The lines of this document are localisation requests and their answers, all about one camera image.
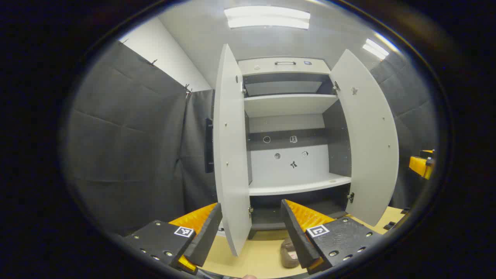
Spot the white cabinet door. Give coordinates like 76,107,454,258
212,43,252,257
329,49,400,227

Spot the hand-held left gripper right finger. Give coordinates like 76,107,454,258
281,199,382,275

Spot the small ceiling light panel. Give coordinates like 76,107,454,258
362,38,390,60

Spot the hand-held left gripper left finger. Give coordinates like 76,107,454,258
123,202,223,276

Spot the brown fuzzy shoe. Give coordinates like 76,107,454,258
281,237,301,269

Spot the white and grey shoe cabinet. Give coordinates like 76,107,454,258
237,57,353,239

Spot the large ceiling light panel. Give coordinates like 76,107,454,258
224,6,311,30

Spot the white cabinet drawer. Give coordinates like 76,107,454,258
238,57,331,76

